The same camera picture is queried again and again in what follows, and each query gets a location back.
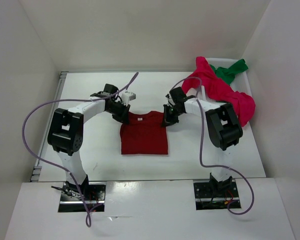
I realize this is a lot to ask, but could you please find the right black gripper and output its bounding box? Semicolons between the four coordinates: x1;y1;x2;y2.
161;103;183;128

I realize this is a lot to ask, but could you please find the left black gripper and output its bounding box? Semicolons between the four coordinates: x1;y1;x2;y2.
106;100;130;125

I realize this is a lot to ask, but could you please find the dark red t shirt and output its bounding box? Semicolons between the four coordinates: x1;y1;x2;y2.
119;111;169;155

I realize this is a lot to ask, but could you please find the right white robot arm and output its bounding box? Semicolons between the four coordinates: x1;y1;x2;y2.
162;87;243;197

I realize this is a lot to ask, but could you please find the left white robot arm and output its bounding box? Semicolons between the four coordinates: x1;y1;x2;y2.
47;84;136;200

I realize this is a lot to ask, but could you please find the pink t shirt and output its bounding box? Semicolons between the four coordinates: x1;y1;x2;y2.
181;56;256;127

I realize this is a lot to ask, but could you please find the green t shirt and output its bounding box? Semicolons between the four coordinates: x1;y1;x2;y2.
210;59;249;85

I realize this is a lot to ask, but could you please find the white plastic basket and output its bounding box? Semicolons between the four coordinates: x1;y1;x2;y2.
200;58;252;104

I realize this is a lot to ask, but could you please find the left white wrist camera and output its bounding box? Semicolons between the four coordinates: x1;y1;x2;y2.
121;91;136;106

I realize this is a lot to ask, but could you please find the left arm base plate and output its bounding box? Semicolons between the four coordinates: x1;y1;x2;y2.
58;181;107;213

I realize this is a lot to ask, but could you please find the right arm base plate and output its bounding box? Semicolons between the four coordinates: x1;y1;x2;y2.
193;180;241;211

